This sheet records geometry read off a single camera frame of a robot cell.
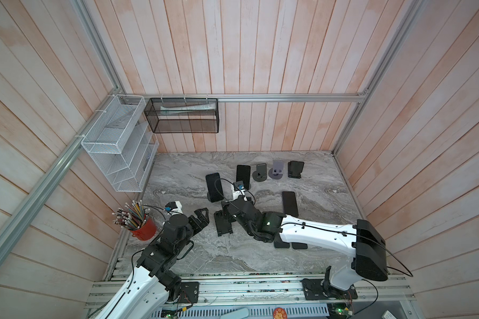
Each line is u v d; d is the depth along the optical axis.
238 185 0.64
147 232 0.79
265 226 0.54
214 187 0.93
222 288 0.75
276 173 1.06
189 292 0.74
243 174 0.95
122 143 0.72
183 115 1.04
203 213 0.73
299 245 0.51
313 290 0.73
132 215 0.82
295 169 1.06
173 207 0.68
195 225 0.66
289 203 0.98
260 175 1.07
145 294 0.48
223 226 0.86
